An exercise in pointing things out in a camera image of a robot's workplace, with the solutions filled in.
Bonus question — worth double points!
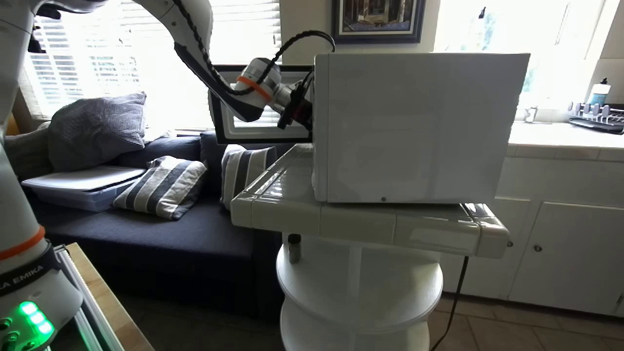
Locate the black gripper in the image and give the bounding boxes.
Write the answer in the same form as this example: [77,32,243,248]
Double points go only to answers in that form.
[276,81,315,133]

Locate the white microwave oven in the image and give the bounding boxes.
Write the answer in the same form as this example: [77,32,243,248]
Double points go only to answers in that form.
[309,53,532,207]

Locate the small striped pillow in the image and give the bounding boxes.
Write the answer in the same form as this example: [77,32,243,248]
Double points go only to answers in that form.
[218,143,280,211]

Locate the large striped pillow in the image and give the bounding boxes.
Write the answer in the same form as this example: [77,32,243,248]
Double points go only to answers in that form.
[111,155,208,223]

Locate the white window blinds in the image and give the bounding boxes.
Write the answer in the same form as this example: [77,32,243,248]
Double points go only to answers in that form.
[23,0,282,133]

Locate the dark blue sofa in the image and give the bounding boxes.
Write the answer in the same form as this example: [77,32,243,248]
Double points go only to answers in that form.
[0,129,288,322]

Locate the plain grey blue pillow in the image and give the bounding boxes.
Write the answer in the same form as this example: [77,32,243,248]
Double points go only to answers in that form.
[46,92,148,174]

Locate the flat light blue cushion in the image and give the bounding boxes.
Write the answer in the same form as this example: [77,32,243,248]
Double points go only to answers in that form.
[19,164,146,215]

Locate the wooden top robot table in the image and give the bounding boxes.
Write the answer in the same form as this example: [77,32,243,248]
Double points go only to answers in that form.
[54,242,153,351]

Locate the white kitchen cabinet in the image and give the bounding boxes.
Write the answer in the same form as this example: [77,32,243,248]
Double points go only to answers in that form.
[440,120,624,320]

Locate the dark dish rack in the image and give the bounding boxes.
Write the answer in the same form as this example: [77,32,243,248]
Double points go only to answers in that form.
[569,102,624,137]

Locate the bottle with dark cap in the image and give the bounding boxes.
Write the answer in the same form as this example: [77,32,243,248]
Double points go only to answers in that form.
[586,77,612,110]

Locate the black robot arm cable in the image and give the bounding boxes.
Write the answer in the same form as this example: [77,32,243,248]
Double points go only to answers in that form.
[268,30,339,90]

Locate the dark framed wall picture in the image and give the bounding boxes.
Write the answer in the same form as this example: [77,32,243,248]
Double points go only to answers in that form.
[329,0,426,46]

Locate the white tiled round pedestal table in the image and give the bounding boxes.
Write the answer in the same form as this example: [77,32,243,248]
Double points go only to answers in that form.
[229,143,512,351]

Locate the black power cord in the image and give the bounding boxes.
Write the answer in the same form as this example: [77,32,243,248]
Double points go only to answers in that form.
[428,254,471,351]

